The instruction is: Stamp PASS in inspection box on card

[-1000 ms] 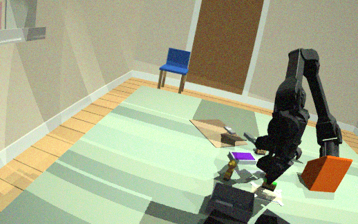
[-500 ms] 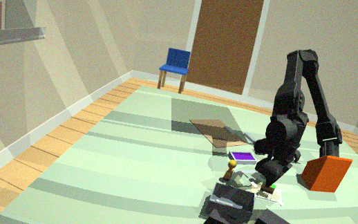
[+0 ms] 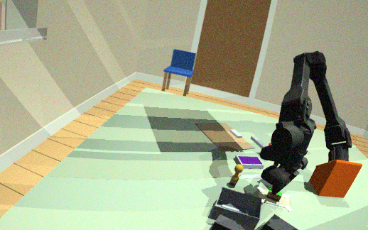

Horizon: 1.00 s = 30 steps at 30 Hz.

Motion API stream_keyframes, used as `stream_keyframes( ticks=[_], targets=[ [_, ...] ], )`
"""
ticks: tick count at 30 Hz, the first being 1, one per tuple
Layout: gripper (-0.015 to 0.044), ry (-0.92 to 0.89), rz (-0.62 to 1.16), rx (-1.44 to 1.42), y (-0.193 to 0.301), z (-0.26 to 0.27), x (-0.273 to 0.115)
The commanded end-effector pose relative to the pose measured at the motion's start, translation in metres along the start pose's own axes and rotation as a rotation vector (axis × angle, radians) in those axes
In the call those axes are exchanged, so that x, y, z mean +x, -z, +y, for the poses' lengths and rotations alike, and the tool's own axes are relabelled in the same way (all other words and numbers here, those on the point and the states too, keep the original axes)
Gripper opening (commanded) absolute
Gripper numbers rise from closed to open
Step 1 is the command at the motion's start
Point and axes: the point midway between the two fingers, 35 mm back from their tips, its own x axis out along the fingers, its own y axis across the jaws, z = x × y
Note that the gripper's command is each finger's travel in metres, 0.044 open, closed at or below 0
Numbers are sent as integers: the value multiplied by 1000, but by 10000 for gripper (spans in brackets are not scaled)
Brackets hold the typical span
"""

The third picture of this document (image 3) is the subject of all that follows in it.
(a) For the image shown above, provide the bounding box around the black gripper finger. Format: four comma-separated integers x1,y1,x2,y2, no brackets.
289,171,299,181
271,180,290,195

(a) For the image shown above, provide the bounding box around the yellow rubber stamp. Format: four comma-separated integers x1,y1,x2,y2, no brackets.
229,165,243,186

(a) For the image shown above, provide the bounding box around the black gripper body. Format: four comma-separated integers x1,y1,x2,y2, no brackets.
261,148,308,189

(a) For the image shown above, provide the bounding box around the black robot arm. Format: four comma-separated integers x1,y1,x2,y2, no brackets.
260,50,352,167

